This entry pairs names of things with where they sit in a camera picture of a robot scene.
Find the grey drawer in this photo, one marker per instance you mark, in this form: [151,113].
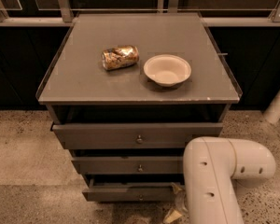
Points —
[141,165]
[132,135]
[130,192]

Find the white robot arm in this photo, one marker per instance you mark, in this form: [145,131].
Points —
[215,171]

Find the grey drawer cabinet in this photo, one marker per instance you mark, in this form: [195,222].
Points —
[77,89]

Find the white paper bowl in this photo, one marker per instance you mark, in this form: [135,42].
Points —
[167,70]

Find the crushed golden drink can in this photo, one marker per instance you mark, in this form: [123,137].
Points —
[120,57]

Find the white pipe by wall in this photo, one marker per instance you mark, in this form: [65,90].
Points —
[272,113]

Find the grey metal railing frame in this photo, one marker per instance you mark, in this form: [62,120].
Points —
[213,13]

